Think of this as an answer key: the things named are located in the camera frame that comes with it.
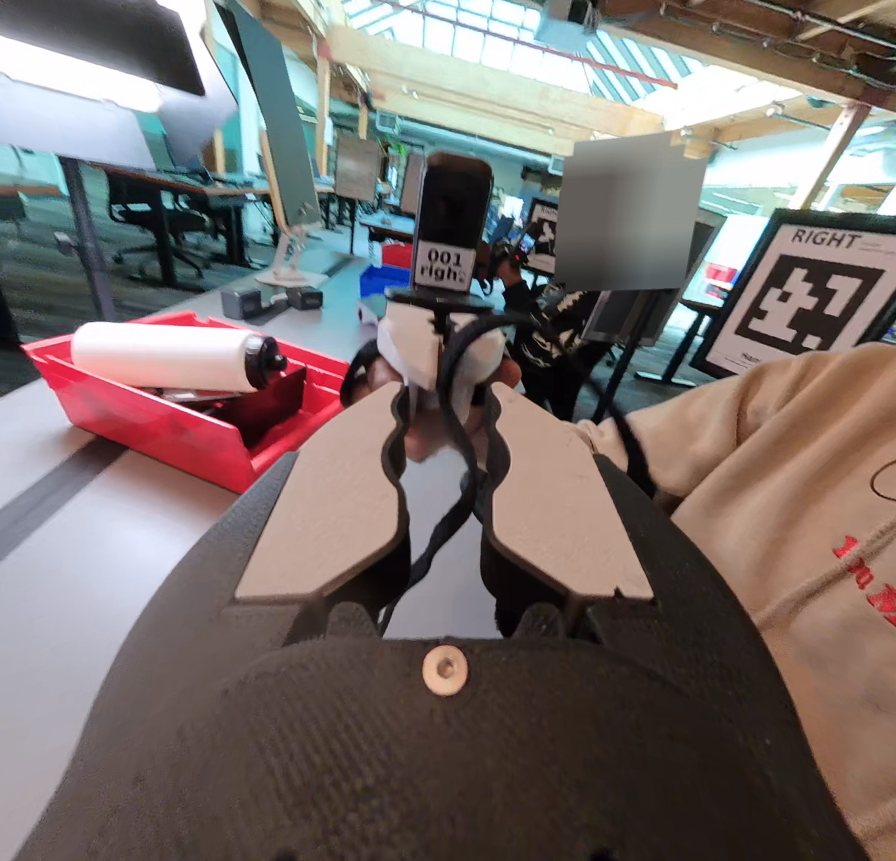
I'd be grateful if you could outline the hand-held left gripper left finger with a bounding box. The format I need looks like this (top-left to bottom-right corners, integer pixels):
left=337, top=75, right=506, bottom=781
left=233, top=382, right=413, bottom=631

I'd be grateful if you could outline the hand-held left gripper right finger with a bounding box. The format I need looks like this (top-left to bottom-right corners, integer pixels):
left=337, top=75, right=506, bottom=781
left=478, top=382, right=657, bottom=631

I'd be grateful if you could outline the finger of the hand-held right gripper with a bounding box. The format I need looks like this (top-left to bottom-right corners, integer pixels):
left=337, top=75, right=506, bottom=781
left=448, top=312, right=508, bottom=421
left=377, top=303, right=445, bottom=391

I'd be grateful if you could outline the black strap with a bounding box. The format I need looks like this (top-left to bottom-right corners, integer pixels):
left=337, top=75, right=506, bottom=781
left=377, top=314, right=659, bottom=639

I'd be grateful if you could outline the red divided plastic bin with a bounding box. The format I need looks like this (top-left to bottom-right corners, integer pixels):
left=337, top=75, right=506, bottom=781
left=20, top=310, right=352, bottom=496

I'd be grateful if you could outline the white water bottle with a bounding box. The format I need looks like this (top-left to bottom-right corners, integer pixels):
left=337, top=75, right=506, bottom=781
left=69, top=320, right=289, bottom=395

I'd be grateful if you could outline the person's right forearm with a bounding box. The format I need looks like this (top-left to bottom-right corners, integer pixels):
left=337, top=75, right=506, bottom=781
left=574, top=343, right=896, bottom=526

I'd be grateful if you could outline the whiteboard on stand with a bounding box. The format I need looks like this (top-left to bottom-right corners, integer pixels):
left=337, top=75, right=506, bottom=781
left=333, top=135, right=384, bottom=204
left=399, top=152, right=429, bottom=216

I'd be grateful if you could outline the blue plastic bin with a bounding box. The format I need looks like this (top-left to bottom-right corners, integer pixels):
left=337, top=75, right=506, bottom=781
left=357, top=264, right=415, bottom=300

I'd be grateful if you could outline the framed marker poster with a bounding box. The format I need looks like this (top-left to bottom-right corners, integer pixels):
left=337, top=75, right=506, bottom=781
left=520, top=197, right=562, bottom=276
left=688, top=208, right=896, bottom=381

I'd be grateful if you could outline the black bin divider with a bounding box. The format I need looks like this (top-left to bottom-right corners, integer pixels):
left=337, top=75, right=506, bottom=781
left=220, top=368, right=309, bottom=449

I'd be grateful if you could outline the black easel stand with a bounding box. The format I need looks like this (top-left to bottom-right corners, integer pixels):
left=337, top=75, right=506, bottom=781
left=591, top=289, right=695, bottom=424

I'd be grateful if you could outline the wooden board stand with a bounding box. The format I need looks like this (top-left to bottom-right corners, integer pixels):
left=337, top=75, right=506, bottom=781
left=254, top=223, right=331, bottom=290

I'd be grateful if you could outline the grey dumbbell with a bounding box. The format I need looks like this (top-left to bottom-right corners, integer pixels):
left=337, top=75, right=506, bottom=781
left=220, top=282, right=326, bottom=321

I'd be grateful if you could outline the black faced wooden board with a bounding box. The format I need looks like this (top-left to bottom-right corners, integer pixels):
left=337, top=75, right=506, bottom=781
left=230, top=0, right=324, bottom=231

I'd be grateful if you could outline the black office chair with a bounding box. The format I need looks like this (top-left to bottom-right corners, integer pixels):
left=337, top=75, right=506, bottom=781
left=107, top=174, right=212, bottom=279

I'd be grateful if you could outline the black light stand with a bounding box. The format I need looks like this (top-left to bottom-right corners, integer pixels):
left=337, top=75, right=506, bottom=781
left=58, top=156, right=119, bottom=325

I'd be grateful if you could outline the softbox light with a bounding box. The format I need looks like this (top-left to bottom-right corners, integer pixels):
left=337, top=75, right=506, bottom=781
left=0, top=0, right=240, bottom=171

